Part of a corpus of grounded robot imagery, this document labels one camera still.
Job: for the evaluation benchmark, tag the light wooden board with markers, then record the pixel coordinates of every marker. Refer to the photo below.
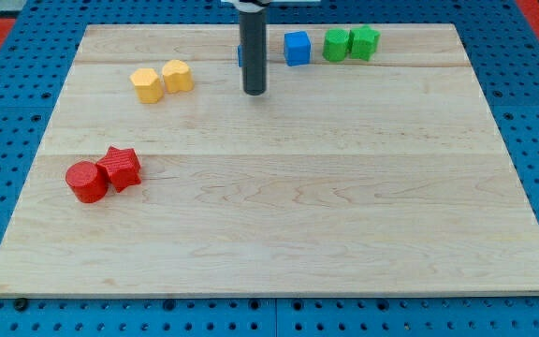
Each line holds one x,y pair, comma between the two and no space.
386,178

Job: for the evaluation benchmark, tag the blue block behind rod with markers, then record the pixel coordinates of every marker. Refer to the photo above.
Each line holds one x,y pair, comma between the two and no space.
239,56

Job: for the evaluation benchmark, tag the blue cube block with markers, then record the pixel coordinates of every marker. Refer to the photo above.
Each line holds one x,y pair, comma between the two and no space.
297,48

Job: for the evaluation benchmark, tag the yellow heart block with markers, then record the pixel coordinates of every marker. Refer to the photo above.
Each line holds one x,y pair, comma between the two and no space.
177,76

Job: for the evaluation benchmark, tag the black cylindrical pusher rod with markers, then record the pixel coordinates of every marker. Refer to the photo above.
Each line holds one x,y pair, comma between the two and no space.
253,45

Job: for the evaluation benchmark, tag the green cylinder block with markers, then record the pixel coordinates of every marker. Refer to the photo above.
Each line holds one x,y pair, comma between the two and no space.
336,41

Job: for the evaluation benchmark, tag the yellow hexagon block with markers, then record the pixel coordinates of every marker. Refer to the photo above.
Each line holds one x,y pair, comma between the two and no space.
147,85

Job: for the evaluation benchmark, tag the red star block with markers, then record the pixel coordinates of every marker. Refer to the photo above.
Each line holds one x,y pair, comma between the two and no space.
121,167

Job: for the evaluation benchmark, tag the green star block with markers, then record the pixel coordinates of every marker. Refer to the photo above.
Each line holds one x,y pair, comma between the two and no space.
363,42

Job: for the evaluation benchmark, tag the red cylinder block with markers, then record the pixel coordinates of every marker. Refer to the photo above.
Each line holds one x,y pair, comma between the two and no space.
86,181

